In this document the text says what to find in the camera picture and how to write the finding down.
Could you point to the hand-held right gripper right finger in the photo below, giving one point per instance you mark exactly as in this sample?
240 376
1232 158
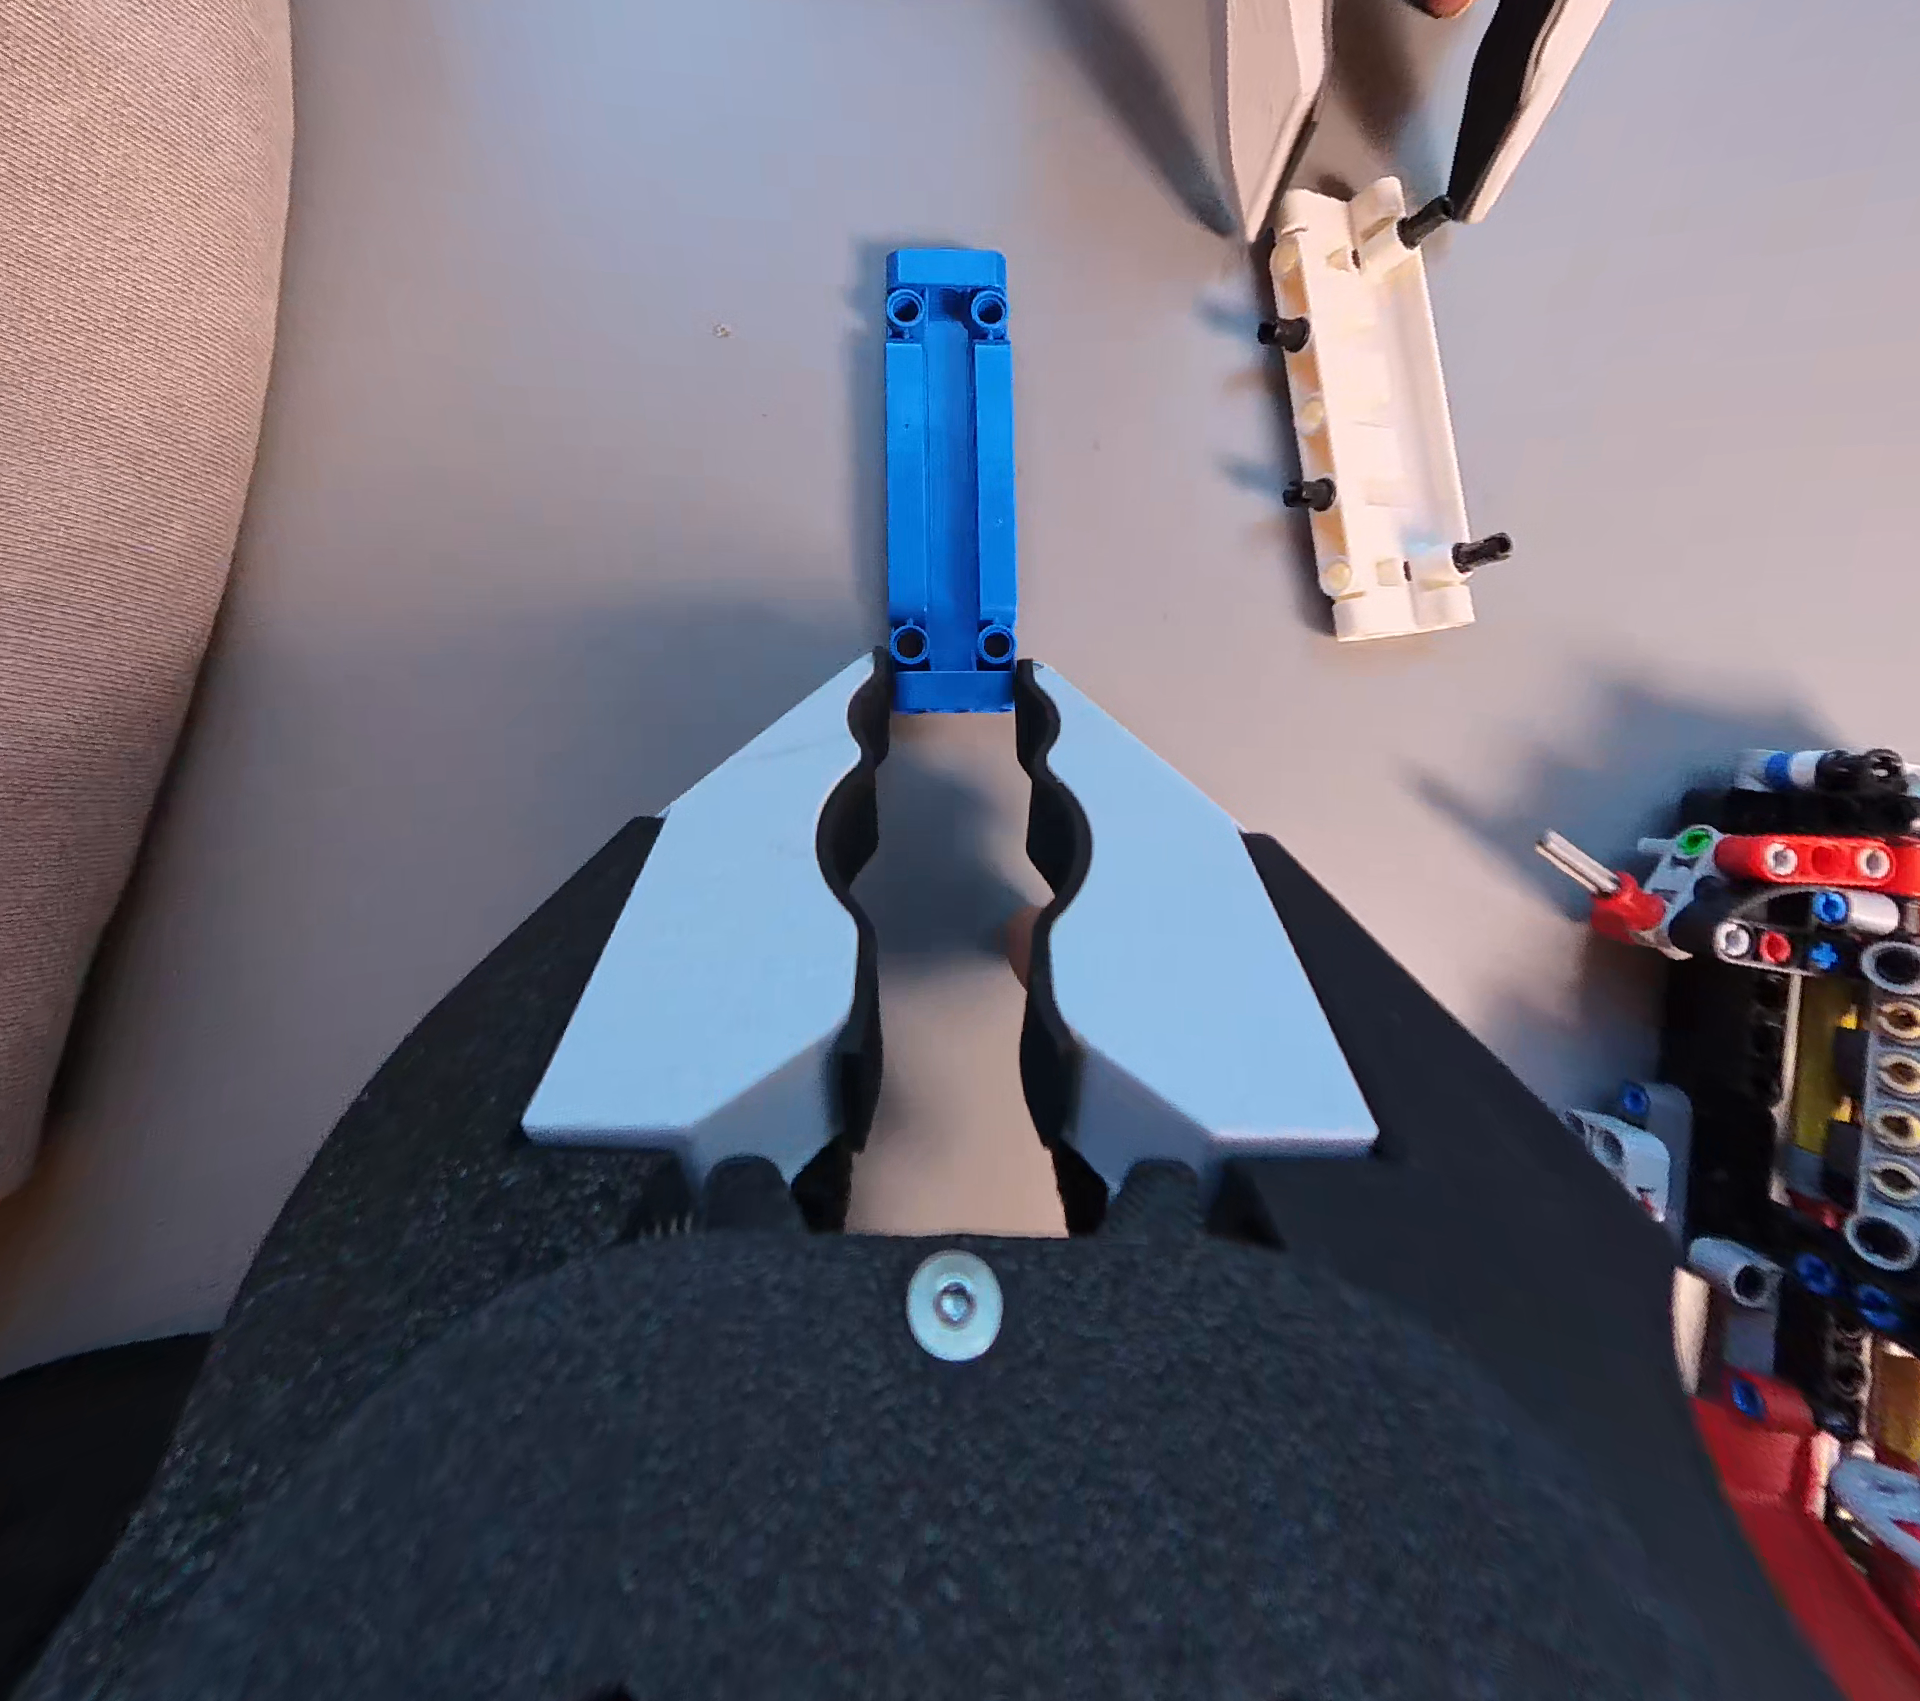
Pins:
1200 981

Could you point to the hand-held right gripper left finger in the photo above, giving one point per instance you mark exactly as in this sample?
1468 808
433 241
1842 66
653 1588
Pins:
704 981

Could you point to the black lego pin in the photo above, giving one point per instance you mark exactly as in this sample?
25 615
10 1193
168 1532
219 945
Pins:
1281 334
1483 553
1424 220
1310 491

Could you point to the white lego panel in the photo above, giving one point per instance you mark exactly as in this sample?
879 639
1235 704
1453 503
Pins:
1371 427

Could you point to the blue lego panel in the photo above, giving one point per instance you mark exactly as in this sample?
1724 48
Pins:
948 471

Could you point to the partly built lego truck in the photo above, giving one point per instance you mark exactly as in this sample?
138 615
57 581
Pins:
1799 1057

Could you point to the person's right hand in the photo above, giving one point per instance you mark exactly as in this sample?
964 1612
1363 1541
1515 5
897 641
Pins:
1027 949

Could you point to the person's beige hoodie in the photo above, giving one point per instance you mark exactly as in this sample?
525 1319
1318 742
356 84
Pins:
120 382

